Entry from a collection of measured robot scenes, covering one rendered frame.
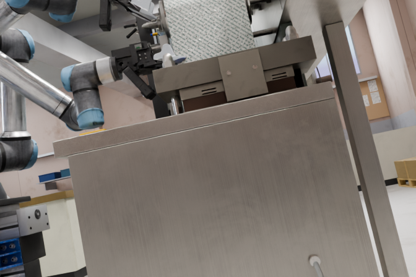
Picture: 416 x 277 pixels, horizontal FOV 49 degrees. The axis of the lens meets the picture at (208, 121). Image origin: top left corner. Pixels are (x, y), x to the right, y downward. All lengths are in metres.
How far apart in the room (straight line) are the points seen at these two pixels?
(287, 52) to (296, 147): 0.24
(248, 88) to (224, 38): 0.30
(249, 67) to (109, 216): 0.48
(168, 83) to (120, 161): 0.23
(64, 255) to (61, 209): 0.48
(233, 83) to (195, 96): 0.10
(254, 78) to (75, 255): 4.15
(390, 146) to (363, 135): 6.96
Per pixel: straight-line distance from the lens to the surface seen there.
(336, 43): 1.51
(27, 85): 1.45
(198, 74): 1.11
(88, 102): 1.33
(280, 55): 1.13
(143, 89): 1.30
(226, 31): 1.35
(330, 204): 1.05
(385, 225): 1.49
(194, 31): 1.35
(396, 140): 8.45
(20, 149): 1.83
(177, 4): 1.39
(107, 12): 1.45
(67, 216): 5.03
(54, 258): 5.16
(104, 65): 1.34
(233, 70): 1.09
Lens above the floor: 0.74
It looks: 7 degrees up
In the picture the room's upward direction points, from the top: 12 degrees counter-clockwise
